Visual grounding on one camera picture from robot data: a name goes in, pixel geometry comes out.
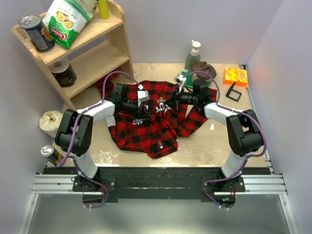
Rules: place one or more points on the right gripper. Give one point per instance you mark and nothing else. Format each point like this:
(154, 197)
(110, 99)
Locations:
(177, 101)

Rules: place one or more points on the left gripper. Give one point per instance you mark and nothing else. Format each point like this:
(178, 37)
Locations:
(140, 110)

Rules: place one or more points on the red black plaid shirt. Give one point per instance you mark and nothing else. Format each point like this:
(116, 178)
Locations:
(156, 137)

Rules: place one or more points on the orange leaf brooch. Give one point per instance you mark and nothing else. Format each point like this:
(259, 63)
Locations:
(161, 100)

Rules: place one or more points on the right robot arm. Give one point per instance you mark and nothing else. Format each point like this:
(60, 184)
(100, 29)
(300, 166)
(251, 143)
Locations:
(245, 136)

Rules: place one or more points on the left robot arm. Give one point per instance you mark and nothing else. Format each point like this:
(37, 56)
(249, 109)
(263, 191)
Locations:
(74, 133)

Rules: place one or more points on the green pouch with brown top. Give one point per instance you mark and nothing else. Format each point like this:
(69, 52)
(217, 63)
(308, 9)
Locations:
(207, 71)

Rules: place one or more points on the green soap dispenser bottle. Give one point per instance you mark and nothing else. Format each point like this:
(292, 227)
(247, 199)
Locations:
(194, 56)

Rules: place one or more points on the orange snack box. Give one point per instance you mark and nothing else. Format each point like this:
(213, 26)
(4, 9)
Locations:
(237, 76)

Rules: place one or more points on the wooden shelf unit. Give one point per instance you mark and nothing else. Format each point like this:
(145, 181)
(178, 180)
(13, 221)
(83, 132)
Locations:
(92, 65)

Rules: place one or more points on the black paper-topped jar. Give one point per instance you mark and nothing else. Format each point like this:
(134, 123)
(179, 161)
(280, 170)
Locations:
(63, 72)

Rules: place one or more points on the white cloth sack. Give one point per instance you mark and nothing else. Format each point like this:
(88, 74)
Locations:
(50, 122)

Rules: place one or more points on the black gold drink can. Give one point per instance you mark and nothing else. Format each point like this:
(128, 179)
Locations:
(51, 154)

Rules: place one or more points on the yellow bottle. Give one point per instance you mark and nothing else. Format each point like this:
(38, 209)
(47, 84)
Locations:
(103, 9)

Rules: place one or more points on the green chips bag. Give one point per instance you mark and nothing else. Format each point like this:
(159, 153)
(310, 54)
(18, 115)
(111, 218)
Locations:
(66, 18)

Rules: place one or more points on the blue tin can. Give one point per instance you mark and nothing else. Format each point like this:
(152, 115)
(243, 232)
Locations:
(37, 33)

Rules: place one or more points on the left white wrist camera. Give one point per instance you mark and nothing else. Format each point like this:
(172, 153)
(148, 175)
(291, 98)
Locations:
(142, 95)

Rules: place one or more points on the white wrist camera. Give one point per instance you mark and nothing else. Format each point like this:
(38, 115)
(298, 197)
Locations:
(180, 80)
(142, 95)

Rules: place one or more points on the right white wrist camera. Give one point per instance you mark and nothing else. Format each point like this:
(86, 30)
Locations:
(180, 80)

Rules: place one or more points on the black square frame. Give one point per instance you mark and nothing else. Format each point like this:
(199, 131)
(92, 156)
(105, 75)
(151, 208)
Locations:
(233, 94)

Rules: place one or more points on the aluminium rail frame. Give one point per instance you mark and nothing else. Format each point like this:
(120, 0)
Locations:
(115, 183)

